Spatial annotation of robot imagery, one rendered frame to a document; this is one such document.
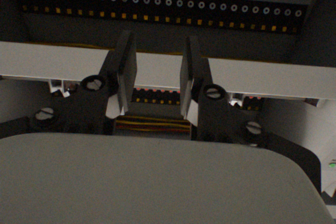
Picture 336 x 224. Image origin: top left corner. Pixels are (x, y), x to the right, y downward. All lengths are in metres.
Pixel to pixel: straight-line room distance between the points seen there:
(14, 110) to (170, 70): 0.37
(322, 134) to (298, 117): 0.07
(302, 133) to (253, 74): 0.22
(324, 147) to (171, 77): 0.31
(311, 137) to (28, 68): 0.49
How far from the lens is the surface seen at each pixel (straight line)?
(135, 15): 0.39
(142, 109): 0.56
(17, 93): 0.52
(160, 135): 0.50
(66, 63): 0.29
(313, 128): 0.45
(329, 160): 0.48
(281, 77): 0.30
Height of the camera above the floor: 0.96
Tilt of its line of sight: 37 degrees up
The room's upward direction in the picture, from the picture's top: 175 degrees counter-clockwise
